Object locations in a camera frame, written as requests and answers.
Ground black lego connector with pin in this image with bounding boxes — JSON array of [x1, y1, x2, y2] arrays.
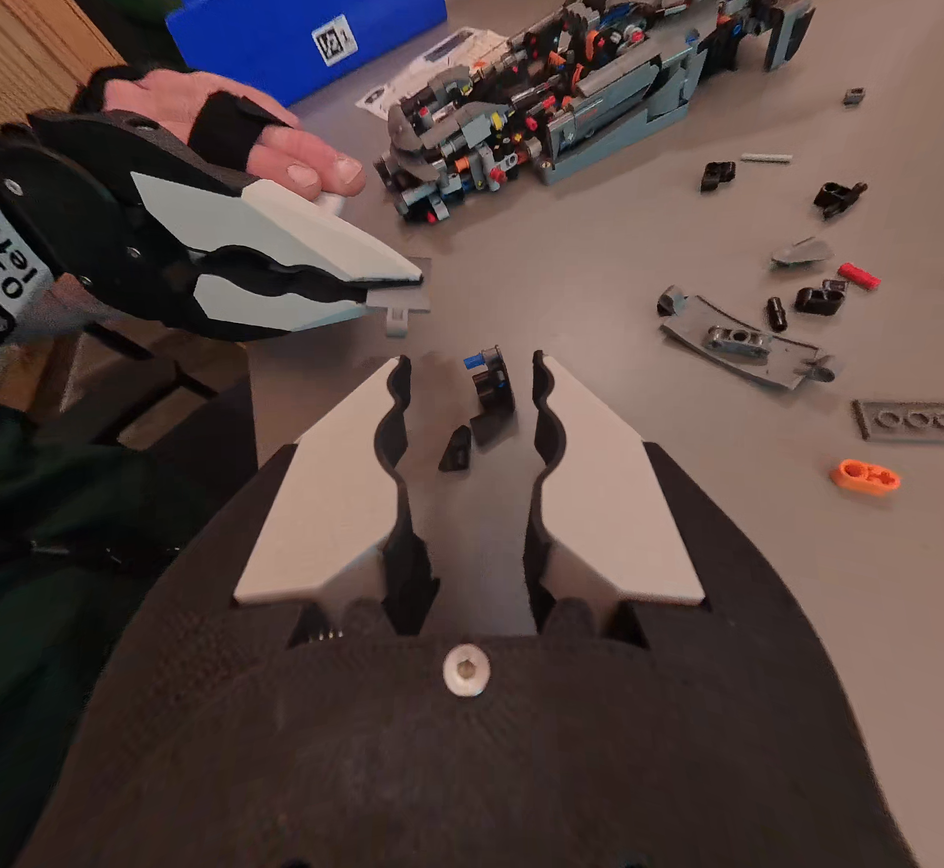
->
[[813, 182, 869, 220]]

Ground orange lego beam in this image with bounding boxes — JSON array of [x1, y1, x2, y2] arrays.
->
[[829, 459, 902, 493]]

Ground wooden slatted panel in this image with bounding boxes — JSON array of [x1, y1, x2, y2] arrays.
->
[[0, 0, 126, 124]]

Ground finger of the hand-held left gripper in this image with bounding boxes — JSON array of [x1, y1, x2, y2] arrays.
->
[[131, 171, 425, 288], [188, 260, 370, 334]]

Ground blue plastic bin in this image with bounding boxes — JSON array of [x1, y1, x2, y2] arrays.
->
[[166, 0, 448, 108]]

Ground person's left hand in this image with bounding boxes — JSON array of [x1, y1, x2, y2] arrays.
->
[[99, 66, 368, 203]]

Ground grey lego plate with holes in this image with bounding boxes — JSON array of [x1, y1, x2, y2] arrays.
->
[[852, 400, 944, 441]]

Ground grey curved lego panel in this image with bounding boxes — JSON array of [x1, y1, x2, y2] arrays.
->
[[365, 258, 432, 338]]

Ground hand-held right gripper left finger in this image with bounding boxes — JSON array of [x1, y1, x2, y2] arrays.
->
[[234, 355, 442, 637]]

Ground black double lego connector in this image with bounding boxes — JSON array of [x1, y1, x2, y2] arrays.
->
[[794, 280, 848, 316]]

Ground grey lego car model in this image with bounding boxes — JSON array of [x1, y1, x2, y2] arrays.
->
[[375, 0, 818, 224]]

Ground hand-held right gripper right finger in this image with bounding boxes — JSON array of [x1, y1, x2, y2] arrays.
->
[[524, 350, 708, 637]]

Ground black lego assembly blue pins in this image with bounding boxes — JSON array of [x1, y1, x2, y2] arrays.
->
[[463, 345, 517, 418]]

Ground grey lego wedge piece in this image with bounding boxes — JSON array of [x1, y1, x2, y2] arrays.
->
[[770, 237, 834, 270]]

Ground white sticker sheet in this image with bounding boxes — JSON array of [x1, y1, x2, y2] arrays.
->
[[355, 28, 510, 120]]

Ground grey lego panel with beam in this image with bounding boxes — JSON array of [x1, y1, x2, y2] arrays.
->
[[656, 284, 838, 391]]

